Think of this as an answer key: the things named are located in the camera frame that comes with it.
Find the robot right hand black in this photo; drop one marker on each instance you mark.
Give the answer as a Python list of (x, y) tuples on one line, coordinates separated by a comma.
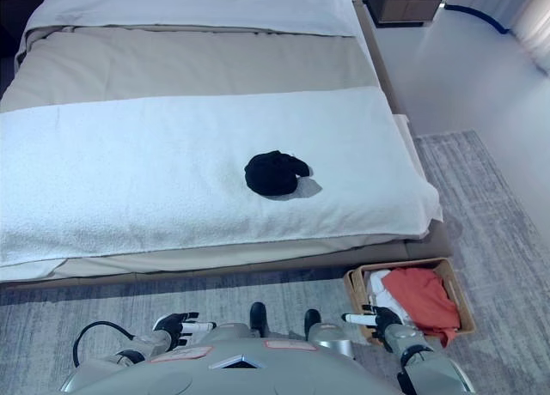
[(380, 318)]

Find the robot left hand black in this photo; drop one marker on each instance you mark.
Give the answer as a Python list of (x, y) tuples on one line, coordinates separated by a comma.
[(174, 324)]

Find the black garment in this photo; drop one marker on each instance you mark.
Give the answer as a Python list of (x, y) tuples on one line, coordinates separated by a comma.
[(270, 174)]

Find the robot right arm silver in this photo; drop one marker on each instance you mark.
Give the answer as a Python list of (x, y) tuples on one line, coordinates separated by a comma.
[(429, 365)]

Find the robot left arm silver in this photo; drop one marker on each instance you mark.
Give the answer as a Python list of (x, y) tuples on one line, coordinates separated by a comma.
[(144, 342)]

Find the woven wicker basket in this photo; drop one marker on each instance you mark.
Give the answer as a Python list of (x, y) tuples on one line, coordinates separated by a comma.
[(456, 283)]

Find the white bed sheet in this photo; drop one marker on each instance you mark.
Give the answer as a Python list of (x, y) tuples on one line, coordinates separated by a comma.
[(193, 4)]

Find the white cloth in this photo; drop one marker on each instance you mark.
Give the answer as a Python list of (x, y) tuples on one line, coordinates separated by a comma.
[(380, 288)]

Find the orange cloth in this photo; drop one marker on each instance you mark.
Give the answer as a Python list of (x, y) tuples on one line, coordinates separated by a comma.
[(421, 296)]

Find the robot right leg silver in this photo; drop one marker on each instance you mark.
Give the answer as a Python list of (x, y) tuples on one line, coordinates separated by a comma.
[(326, 332)]

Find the robot torso silver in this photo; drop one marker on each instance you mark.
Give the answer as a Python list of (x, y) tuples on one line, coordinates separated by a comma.
[(236, 375)]

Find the grey patterned rug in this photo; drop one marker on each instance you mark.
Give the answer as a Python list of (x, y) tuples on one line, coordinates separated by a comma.
[(494, 240)]

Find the beige duvet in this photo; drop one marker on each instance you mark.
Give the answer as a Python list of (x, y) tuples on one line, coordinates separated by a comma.
[(172, 64)]

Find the brown wooden nightstand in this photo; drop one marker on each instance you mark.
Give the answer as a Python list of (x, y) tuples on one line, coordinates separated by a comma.
[(408, 2)]

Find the light curtain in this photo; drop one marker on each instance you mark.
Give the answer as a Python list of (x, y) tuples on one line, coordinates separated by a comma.
[(535, 21)]

